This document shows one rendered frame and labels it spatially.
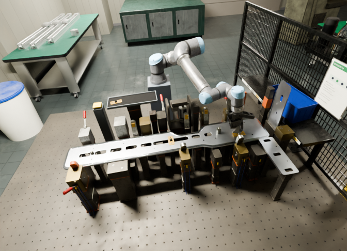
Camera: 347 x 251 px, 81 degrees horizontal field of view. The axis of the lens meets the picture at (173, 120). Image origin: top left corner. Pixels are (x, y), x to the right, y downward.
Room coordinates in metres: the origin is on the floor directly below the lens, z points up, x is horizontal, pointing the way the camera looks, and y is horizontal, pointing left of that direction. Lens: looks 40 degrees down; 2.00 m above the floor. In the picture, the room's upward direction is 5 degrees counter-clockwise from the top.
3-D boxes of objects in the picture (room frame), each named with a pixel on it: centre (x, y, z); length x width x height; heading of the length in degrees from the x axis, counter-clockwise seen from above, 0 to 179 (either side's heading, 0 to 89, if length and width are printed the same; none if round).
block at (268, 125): (1.05, -0.70, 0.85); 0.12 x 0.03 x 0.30; 7
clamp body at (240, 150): (0.81, -0.40, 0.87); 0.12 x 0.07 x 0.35; 7
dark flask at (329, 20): (1.33, -1.05, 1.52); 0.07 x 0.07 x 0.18
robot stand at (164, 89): (1.66, 0.10, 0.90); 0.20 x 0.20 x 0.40; 2
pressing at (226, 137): (0.97, 0.05, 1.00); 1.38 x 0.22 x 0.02; 97
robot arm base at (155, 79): (1.66, 0.10, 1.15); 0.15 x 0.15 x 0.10
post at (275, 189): (0.68, -0.63, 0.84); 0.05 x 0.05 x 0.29; 7
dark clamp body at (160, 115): (1.19, 0.09, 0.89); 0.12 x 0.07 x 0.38; 7
